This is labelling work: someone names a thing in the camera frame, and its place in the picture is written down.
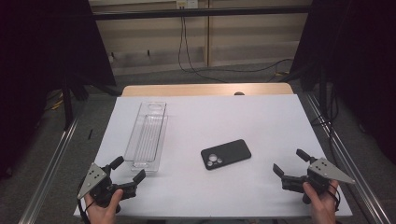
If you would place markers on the black curtain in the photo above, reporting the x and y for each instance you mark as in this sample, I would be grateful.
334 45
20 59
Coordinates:
358 62
37 62

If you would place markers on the dark table grommet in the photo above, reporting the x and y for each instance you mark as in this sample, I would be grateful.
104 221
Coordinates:
239 93

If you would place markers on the small black stick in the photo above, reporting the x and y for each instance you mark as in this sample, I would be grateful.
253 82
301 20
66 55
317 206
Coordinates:
90 133

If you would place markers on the metal floor rail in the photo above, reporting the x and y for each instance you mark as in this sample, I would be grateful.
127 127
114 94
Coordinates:
351 158
49 174

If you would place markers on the black horizontal bar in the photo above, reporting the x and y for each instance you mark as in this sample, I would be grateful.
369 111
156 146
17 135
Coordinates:
199 13

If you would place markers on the white wall socket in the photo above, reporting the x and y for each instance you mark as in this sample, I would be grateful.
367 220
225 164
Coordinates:
186 3

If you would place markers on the clear plastic tray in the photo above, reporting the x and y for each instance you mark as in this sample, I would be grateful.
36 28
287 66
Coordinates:
146 140

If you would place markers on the wooden table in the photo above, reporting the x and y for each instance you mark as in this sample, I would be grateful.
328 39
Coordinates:
186 90

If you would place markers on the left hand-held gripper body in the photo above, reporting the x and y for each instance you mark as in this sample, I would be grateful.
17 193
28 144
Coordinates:
93 180

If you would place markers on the person's right hand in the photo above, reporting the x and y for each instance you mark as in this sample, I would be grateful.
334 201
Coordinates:
323 208

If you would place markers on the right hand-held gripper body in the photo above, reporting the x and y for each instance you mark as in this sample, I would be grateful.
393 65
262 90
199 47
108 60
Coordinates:
323 172

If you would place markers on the black phone case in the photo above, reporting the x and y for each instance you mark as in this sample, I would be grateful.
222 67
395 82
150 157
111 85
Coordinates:
230 152

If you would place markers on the person's left hand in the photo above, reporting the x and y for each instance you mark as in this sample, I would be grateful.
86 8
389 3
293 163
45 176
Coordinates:
104 214

